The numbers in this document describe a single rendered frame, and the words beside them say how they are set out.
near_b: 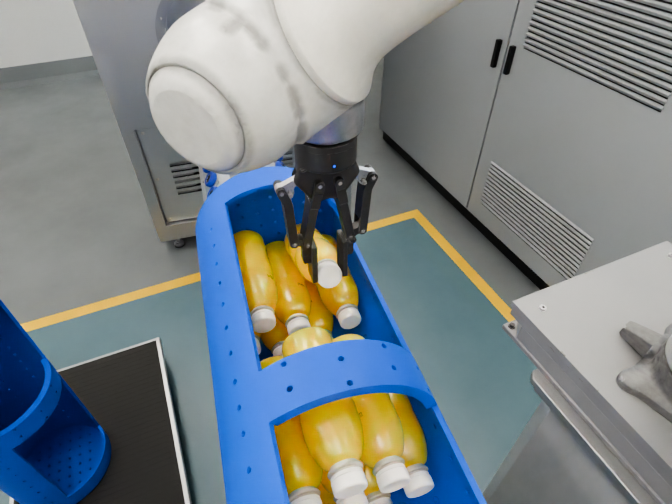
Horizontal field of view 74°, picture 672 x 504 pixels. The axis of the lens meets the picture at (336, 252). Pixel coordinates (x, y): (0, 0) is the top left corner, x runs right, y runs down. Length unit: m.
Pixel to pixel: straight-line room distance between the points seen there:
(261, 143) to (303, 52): 0.06
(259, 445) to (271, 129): 0.34
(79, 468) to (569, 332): 1.53
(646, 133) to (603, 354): 1.16
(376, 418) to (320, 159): 0.32
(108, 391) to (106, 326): 0.49
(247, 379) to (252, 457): 0.09
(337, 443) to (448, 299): 1.79
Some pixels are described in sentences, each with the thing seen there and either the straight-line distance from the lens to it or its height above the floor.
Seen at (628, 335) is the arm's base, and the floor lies 1.10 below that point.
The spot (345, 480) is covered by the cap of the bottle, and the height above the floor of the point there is 1.17.
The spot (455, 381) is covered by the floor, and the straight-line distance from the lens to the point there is 2.00.
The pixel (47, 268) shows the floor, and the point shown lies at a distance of 2.80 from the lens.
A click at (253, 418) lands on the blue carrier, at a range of 0.53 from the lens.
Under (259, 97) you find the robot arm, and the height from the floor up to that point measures 1.56.
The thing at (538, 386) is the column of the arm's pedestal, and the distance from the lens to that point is 0.85.
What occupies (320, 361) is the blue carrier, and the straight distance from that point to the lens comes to 0.52.
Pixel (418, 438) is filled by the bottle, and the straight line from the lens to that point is 0.65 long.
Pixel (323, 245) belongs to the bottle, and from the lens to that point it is 0.71.
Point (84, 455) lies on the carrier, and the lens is 1.83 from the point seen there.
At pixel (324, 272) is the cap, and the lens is 0.66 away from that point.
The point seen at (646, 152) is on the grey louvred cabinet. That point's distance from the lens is 1.88.
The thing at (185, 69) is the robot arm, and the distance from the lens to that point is 0.28.
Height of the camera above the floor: 1.67
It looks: 43 degrees down
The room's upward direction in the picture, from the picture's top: straight up
